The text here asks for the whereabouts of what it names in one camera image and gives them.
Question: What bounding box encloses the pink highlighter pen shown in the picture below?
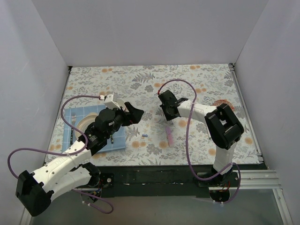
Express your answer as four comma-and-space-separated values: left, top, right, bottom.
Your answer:
165, 127, 174, 147

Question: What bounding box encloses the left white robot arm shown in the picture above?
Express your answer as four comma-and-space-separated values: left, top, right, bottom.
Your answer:
16, 102, 144, 217

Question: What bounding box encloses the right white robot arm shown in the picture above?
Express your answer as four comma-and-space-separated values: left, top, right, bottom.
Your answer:
158, 90, 244, 186

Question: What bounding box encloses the blue checked placemat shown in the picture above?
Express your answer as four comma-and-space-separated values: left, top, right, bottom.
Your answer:
62, 105, 126, 153

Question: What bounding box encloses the floral tablecloth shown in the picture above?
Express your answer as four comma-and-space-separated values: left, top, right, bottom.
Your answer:
45, 63, 262, 166

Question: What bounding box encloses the beige ringed plate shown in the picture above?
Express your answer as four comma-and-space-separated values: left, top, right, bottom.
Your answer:
75, 112, 98, 133

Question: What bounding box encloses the red patterned bowl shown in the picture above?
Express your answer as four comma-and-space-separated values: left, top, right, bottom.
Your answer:
213, 99, 234, 112

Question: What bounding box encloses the silver fork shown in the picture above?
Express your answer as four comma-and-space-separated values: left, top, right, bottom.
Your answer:
70, 112, 76, 146

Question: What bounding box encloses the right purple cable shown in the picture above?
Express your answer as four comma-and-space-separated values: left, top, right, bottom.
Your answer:
157, 79, 241, 203

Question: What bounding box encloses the purple cable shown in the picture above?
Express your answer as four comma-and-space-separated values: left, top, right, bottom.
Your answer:
7, 95, 114, 214
157, 79, 241, 203

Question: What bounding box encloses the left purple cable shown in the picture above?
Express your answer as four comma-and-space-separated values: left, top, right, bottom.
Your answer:
7, 95, 114, 214

